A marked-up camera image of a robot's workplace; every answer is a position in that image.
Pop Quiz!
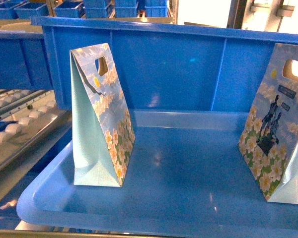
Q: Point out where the steel roller conveyor rack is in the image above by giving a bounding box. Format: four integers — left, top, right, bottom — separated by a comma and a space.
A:
0, 90, 72, 201

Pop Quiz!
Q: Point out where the flower gift bag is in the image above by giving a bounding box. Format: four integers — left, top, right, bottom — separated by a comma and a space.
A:
238, 43, 298, 204
70, 43, 136, 187

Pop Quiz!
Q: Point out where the large blue crate behind tray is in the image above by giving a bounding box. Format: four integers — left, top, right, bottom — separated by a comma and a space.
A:
31, 16, 298, 112

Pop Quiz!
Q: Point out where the blue crate on left conveyor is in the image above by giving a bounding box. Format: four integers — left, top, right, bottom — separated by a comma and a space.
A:
0, 31, 53, 90

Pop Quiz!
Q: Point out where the blue plastic tray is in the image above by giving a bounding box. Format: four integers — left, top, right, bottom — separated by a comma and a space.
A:
17, 111, 298, 238

